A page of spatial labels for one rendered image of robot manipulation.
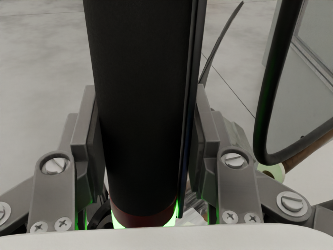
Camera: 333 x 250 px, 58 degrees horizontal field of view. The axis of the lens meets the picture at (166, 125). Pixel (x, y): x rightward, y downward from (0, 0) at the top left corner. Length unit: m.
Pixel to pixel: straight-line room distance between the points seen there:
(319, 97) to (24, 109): 2.29
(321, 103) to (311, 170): 0.81
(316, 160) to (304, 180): 0.04
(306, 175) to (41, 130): 2.23
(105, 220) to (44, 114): 2.38
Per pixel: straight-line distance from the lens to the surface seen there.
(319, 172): 0.56
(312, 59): 1.42
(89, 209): 0.71
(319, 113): 1.37
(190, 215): 0.24
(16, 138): 2.57
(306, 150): 0.32
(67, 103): 2.81
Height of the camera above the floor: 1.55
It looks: 39 degrees down
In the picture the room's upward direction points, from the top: 2 degrees clockwise
